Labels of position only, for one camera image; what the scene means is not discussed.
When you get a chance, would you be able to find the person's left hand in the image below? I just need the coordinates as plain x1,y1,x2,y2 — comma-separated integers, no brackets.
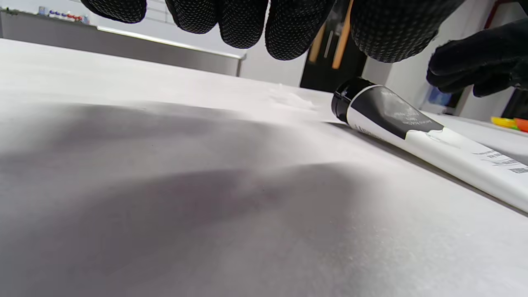
80,0,467,64

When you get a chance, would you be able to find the person's right hand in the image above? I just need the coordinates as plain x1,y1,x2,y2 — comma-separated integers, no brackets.
426,18,528,98

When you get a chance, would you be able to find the black cabinet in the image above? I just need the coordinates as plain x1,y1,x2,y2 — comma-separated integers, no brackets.
300,0,368,94

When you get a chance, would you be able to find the blue container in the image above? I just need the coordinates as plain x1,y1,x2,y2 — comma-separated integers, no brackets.
427,86,453,107

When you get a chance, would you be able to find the yellow plastic piece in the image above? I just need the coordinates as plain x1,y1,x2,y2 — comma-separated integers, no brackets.
490,116,519,130

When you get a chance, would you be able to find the clear plastic wrapper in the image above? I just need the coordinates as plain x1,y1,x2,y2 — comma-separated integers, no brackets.
267,84,320,111

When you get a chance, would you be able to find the black and white cream tube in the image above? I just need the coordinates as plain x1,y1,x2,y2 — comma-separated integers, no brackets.
331,77,528,213

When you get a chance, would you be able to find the grey framed whiteboard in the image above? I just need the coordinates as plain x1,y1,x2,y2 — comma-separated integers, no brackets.
0,0,247,78

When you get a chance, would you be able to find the row of coloured magnets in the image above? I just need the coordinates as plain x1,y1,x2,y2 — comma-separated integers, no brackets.
38,5,90,24

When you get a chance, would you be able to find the short wooden handle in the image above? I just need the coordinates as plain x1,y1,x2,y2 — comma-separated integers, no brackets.
309,23,327,63

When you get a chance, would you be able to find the long wooden handle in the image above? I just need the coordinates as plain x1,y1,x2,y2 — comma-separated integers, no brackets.
332,0,354,70

